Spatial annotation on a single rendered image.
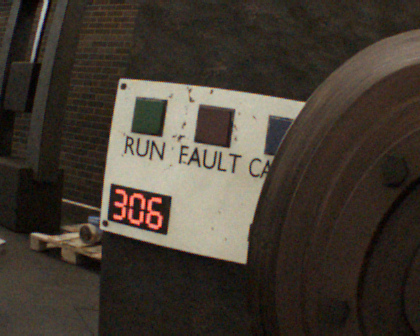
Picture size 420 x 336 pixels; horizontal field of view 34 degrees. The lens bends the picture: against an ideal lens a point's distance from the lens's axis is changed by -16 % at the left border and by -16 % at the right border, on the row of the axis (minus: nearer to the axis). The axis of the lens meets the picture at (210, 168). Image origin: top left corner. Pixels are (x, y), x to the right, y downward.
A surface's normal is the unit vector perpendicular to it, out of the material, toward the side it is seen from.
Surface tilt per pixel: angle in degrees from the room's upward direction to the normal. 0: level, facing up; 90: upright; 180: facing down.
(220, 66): 90
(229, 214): 90
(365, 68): 90
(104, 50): 90
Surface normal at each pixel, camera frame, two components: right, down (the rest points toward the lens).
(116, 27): -0.40, 0.02
